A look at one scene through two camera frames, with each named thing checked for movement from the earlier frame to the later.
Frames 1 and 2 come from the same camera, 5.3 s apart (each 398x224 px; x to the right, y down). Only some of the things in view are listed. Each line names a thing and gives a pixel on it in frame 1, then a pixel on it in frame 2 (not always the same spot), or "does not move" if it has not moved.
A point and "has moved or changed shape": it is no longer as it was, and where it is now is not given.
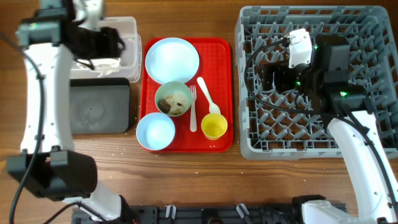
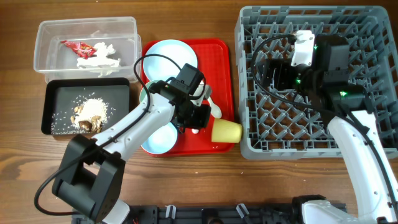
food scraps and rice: x=174 y=104 has moved or changed shape
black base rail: x=203 y=213 does not move
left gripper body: x=96 y=43 -> x=193 y=115
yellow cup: x=214 y=126 has moved or changed shape
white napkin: x=104 y=66 does not move
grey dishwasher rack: x=282 y=125 does not move
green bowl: x=173 y=98 has moved or changed shape
